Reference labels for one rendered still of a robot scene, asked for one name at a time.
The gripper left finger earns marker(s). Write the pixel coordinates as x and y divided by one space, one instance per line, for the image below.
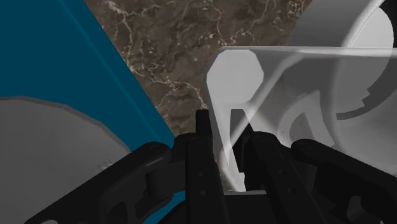
201 173

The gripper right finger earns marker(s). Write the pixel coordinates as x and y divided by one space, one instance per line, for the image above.
335 173

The teal flat panel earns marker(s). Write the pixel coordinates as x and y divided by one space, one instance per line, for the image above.
55 52

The clear glass cup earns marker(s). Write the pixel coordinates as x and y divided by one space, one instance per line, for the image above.
313 74

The grey round plate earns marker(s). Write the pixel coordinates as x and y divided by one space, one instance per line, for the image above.
46 149

